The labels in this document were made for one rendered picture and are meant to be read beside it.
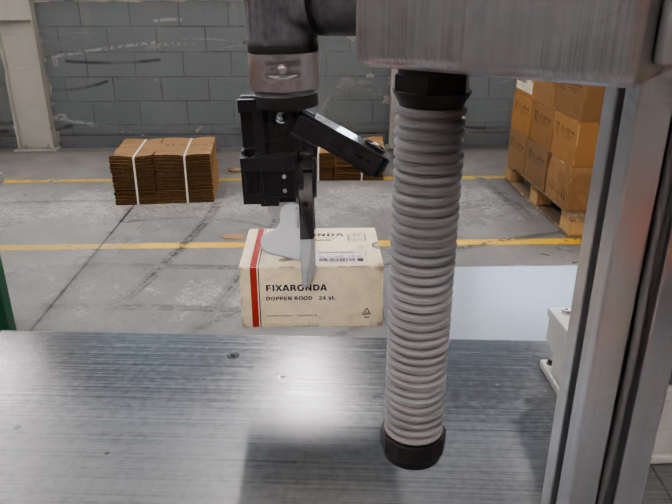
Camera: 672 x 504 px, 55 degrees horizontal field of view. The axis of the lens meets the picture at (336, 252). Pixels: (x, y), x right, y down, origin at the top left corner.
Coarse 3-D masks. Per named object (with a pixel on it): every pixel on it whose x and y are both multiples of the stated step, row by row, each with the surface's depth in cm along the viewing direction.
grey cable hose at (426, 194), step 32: (416, 96) 26; (448, 96) 26; (416, 128) 27; (448, 128) 27; (416, 160) 28; (448, 160) 28; (416, 192) 28; (448, 192) 28; (416, 224) 29; (448, 224) 29; (416, 256) 29; (448, 256) 30; (416, 288) 30; (448, 288) 30; (416, 320) 30; (448, 320) 31; (416, 352) 31; (416, 384) 32; (416, 416) 33; (384, 448) 34; (416, 448) 33
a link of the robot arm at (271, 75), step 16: (256, 64) 66; (272, 64) 65; (288, 64) 66; (304, 64) 66; (256, 80) 67; (272, 80) 66; (288, 80) 66; (304, 80) 66; (272, 96) 67; (288, 96) 67
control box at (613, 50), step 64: (384, 0) 21; (448, 0) 19; (512, 0) 18; (576, 0) 17; (640, 0) 16; (384, 64) 21; (448, 64) 20; (512, 64) 19; (576, 64) 18; (640, 64) 17
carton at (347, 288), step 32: (256, 256) 74; (320, 256) 74; (352, 256) 74; (256, 288) 72; (288, 288) 72; (320, 288) 72; (352, 288) 72; (256, 320) 73; (288, 320) 74; (320, 320) 74; (352, 320) 74
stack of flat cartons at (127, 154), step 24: (144, 144) 439; (168, 144) 439; (192, 144) 439; (120, 168) 408; (144, 168) 411; (168, 168) 412; (192, 168) 413; (216, 168) 455; (120, 192) 414; (144, 192) 415; (168, 192) 417; (192, 192) 419
